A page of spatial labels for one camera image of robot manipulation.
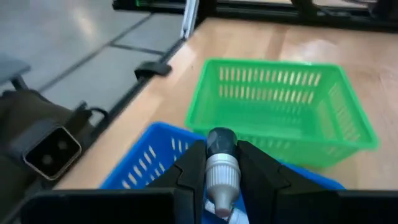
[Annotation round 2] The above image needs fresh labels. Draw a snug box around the black table edge frame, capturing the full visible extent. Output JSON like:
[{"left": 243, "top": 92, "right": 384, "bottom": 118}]
[{"left": 86, "top": 0, "right": 398, "bottom": 134}]

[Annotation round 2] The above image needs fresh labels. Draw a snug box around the white object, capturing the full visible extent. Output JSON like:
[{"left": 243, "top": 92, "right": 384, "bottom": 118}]
[{"left": 203, "top": 200, "right": 249, "bottom": 224}]

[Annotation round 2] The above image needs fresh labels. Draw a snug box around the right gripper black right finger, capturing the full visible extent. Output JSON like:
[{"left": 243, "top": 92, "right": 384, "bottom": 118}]
[{"left": 238, "top": 139, "right": 398, "bottom": 224}]

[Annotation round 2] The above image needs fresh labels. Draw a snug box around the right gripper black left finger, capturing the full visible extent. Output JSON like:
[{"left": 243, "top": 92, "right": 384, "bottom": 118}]
[{"left": 20, "top": 139, "right": 206, "bottom": 224}]

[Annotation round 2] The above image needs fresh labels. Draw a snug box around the silver frame bracket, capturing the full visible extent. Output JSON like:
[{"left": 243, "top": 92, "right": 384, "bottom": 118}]
[{"left": 180, "top": 0, "right": 200, "bottom": 40}]

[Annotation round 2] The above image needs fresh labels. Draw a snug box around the grey bench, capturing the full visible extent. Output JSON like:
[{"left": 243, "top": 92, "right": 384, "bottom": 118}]
[{"left": 0, "top": 57, "right": 32, "bottom": 91}]

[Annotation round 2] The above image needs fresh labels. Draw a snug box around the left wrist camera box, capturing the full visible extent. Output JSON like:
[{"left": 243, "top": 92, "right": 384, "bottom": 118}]
[{"left": 22, "top": 124, "right": 83, "bottom": 182}]

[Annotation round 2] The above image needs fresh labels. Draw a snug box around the blue plastic basket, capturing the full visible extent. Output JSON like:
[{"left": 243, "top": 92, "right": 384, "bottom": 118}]
[{"left": 99, "top": 121, "right": 346, "bottom": 224}]

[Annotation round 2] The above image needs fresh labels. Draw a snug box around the green plastic basket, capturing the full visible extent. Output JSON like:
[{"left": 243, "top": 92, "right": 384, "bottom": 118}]
[{"left": 185, "top": 57, "right": 379, "bottom": 167}]

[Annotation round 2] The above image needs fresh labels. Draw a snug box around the black table clamp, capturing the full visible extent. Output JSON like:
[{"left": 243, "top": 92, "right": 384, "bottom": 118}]
[{"left": 134, "top": 61, "right": 173, "bottom": 80}]

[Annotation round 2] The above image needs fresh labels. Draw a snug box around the dark bottle with grey nozzle cap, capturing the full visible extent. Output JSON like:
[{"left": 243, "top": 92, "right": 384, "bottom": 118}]
[{"left": 205, "top": 126, "right": 242, "bottom": 218}]

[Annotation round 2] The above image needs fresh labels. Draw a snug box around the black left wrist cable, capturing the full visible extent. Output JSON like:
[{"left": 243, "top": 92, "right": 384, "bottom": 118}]
[{"left": 81, "top": 101, "right": 110, "bottom": 131}]

